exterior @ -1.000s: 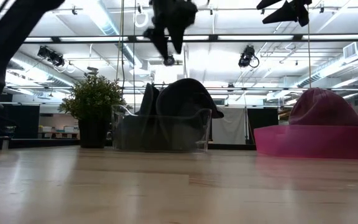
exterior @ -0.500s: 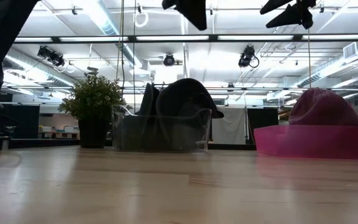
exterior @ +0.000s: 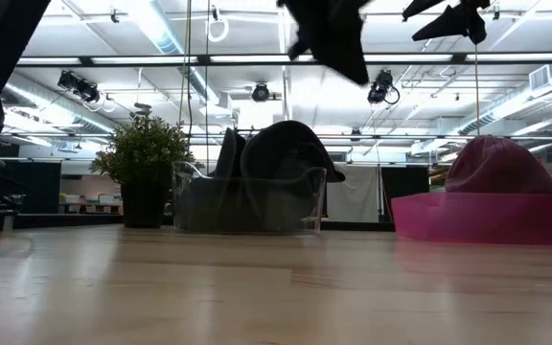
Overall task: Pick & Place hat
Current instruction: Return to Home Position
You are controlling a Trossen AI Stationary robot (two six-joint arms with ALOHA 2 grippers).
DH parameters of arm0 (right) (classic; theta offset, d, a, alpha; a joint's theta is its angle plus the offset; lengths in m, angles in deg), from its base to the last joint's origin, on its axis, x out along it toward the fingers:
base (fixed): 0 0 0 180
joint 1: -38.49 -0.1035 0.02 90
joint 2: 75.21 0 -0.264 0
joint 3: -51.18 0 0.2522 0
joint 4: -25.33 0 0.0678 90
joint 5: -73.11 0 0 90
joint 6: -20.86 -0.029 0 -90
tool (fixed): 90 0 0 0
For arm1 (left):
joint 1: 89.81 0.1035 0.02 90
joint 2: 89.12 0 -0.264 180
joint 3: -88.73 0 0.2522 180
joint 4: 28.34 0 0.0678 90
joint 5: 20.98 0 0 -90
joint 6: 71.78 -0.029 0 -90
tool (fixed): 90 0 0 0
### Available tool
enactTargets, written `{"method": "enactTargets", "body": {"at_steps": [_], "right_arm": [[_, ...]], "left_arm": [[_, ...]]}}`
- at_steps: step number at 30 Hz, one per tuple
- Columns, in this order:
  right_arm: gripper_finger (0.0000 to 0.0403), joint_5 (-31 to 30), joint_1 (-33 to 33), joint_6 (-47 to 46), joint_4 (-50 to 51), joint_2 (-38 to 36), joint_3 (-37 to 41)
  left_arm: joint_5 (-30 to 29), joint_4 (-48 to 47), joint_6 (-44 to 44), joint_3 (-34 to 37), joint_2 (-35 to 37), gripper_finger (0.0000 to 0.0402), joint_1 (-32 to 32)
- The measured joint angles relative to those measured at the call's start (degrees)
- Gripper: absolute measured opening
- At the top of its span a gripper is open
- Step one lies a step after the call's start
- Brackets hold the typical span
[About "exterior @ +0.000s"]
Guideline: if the dark grey hat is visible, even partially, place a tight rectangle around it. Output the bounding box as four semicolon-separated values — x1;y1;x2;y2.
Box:
277;0;372;87
240;119;347;232
212;126;247;231

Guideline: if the maroon hat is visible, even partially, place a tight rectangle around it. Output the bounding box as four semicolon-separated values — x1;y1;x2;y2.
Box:
445;134;552;195

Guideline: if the black mounted spotlight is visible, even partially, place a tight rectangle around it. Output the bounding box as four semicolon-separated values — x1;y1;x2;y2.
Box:
366;69;402;106
57;70;102;104

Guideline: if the LED light bar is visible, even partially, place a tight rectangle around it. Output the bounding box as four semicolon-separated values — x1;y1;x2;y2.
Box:
187;132;552;144
16;51;552;67

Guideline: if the black partition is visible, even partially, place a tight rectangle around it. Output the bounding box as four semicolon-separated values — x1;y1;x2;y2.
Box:
0;160;62;215
380;165;431;223

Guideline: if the white curtain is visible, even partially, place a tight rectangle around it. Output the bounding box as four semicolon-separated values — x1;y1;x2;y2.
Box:
326;165;380;224

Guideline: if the pink plastic bin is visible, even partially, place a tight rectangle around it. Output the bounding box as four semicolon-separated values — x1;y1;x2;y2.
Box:
390;191;552;247

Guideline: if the clear plastic bin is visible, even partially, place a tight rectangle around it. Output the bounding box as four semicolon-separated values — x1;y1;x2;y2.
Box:
171;161;328;236

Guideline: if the green plant in black pot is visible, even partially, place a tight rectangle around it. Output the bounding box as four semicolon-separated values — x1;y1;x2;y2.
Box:
89;107;196;230

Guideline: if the table with boxes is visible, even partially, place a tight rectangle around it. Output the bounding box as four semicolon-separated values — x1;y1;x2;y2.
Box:
58;191;124;215

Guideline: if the silver ventilation duct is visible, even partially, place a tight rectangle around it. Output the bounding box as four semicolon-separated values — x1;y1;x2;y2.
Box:
457;64;552;137
2;71;117;136
126;0;239;121

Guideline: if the white cable ring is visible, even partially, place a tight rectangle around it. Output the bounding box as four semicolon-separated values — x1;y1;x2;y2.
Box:
206;5;231;44

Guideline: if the thin black hanging cable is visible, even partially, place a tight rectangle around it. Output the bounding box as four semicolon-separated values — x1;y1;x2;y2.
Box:
203;0;211;162

